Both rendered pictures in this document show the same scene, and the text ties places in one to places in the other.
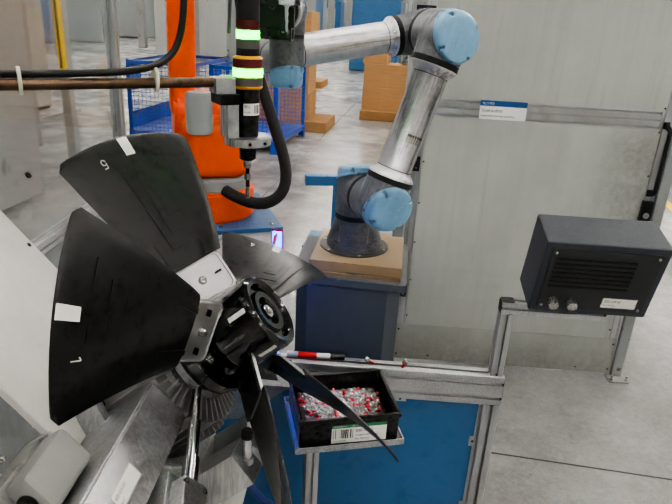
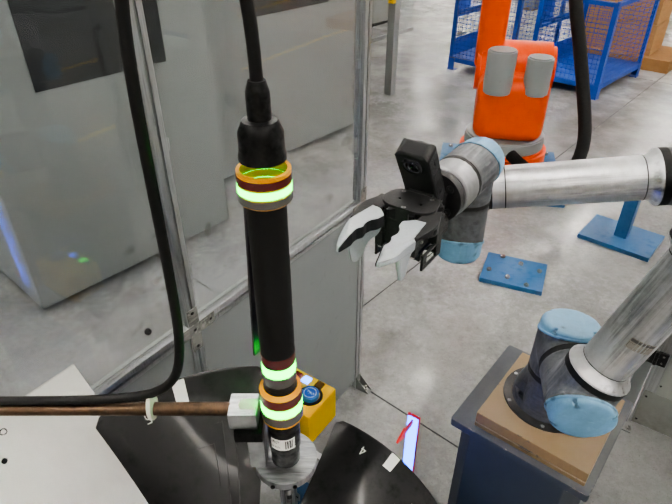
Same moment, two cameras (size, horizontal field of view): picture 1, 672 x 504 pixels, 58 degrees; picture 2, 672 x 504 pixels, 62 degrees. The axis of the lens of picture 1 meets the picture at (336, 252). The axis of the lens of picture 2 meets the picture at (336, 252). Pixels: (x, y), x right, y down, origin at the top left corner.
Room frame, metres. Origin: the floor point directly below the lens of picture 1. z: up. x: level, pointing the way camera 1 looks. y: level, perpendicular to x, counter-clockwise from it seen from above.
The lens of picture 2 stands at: (0.62, -0.12, 2.00)
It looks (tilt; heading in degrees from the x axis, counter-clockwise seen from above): 34 degrees down; 33
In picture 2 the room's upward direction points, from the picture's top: straight up
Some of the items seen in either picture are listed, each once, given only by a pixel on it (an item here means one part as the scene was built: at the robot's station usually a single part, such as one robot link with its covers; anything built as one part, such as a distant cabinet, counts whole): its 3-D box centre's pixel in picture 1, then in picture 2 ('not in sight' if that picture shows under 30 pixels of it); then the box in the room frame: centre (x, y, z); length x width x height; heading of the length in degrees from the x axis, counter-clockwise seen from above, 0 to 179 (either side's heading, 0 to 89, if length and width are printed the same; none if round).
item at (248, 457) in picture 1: (247, 446); not in sight; (0.79, 0.12, 0.99); 0.02 x 0.02 x 0.06
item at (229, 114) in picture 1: (241, 111); (275, 434); (0.91, 0.15, 1.50); 0.09 x 0.07 x 0.10; 123
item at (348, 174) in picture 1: (359, 188); (565, 345); (1.58, -0.05, 1.21); 0.13 x 0.12 x 0.14; 23
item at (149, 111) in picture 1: (181, 97); (508, 24); (7.91, 2.08, 0.49); 1.27 x 0.88 x 0.98; 172
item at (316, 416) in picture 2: not in sight; (294, 402); (1.29, 0.43, 1.02); 0.16 x 0.10 x 0.11; 88
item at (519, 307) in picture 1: (552, 308); not in sight; (1.26, -0.50, 1.04); 0.24 x 0.03 x 0.03; 88
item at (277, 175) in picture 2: not in sight; (264, 184); (0.92, 0.14, 1.80); 0.04 x 0.04 x 0.03
